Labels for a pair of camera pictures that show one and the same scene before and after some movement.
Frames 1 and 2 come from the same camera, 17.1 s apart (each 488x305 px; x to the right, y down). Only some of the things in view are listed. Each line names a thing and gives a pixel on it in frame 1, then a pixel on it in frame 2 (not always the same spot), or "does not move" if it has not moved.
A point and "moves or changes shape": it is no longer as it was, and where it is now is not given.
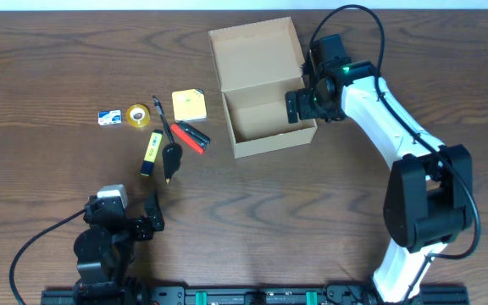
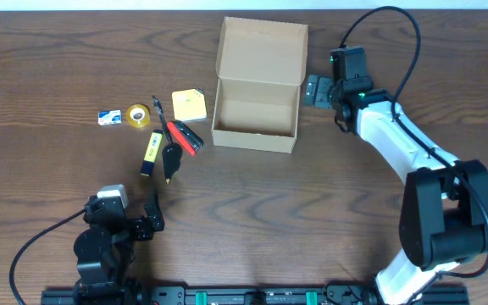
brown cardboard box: [256, 64] moves or changes shape
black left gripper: [143, 227] does not move
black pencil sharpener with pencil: [171, 156] does not move
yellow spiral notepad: [189, 105] does not move
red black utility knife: [191, 135] moves or changes shape
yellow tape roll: [137, 115] does not move
